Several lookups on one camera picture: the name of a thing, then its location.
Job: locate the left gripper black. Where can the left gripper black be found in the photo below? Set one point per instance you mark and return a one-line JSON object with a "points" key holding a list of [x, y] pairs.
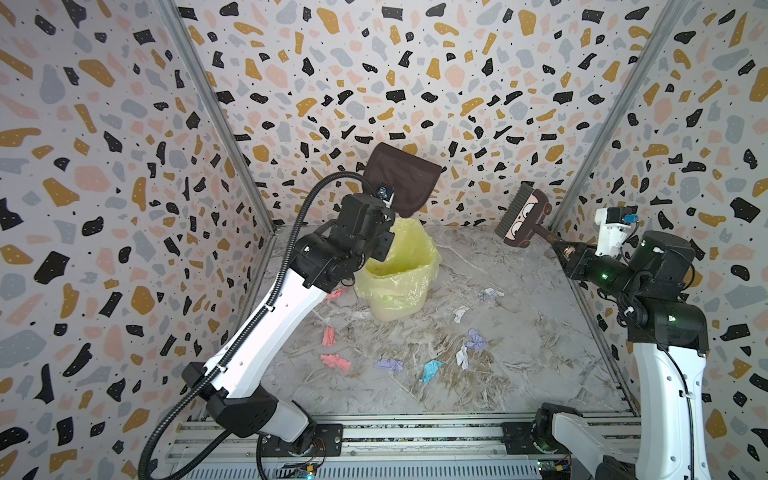
{"points": [[387, 243]]}

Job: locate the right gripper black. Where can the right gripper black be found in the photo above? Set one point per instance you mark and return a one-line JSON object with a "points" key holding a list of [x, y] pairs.
{"points": [[573, 257]]}

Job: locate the brown dustpan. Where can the brown dustpan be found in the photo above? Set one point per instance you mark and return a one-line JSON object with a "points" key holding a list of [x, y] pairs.
{"points": [[411, 179]]}

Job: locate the brown cartoon face brush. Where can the brown cartoon face brush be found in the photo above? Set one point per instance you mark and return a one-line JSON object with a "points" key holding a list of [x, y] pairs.
{"points": [[524, 218]]}

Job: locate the bin with yellow bag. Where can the bin with yellow bag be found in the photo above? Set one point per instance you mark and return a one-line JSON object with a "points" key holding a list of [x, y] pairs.
{"points": [[398, 286]]}

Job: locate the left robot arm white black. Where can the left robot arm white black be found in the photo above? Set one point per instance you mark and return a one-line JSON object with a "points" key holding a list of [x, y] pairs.
{"points": [[230, 382]]}

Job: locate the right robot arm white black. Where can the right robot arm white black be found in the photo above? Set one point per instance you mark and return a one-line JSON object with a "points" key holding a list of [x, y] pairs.
{"points": [[670, 344]]}

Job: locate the pink paper scrap upper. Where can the pink paper scrap upper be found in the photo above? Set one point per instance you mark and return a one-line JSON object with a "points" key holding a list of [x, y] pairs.
{"points": [[335, 294]]}

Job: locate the pink paper scrap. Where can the pink paper scrap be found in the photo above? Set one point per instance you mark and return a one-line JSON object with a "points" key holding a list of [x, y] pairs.
{"points": [[335, 294], [328, 339], [336, 361]]}

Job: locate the pale blue paper scrap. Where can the pale blue paper scrap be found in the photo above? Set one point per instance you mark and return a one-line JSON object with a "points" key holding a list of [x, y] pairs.
{"points": [[490, 293]]}

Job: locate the pink paper scrap middle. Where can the pink paper scrap middle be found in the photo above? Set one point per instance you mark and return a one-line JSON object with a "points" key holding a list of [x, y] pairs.
{"points": [[328, 339]]}

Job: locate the white paper scrap middle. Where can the white paper scrap middle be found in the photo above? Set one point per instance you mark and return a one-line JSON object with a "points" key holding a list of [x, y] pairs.
{"points": [[459, 313]]}

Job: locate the white paper scrap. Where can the white paper scrap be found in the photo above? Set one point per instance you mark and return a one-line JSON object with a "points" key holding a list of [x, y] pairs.
{"points": [[462, 358], [459, 313]]}

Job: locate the purple paper scrap right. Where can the purple paper scrap right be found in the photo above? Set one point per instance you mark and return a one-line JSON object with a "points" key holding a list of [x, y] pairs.
{"points": [[475, 340]]}

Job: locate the purple paper scrap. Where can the purple paper scrap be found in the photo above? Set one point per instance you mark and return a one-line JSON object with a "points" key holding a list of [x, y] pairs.
{"points": [[391, 365], [475, 340]]}

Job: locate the pink paper scrap lower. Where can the pink paper scrap lower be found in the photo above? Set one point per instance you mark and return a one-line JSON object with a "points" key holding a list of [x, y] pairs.
{"points": [[336, 361]]}

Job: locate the purple paper scrap lower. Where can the purple paper scrap lower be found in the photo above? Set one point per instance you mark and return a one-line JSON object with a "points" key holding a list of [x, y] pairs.
{"points": [[391, 365]]}

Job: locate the white paper scrap lower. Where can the white paper scrap lower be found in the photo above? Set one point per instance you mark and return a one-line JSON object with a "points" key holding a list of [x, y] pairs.
{"points": [[462, 358]]}

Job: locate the cyan paper scrap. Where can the cyan paper scrap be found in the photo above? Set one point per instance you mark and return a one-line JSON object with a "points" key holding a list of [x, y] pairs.
{"points": [[430, 370]]}

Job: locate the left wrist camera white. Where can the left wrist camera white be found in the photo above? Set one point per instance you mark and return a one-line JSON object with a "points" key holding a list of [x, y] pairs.
{"points": [[385, 193]]}

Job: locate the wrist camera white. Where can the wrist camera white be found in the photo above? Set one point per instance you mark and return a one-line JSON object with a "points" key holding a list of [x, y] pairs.
{"points": [[614, 225], [385, 193]]}

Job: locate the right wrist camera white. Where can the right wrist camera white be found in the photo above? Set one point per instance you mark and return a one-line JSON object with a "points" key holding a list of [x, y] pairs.
{"points": [[614, 225]]}

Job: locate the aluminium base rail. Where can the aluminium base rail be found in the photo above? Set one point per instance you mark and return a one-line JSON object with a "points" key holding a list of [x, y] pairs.
{"points": [[418, 446]]}

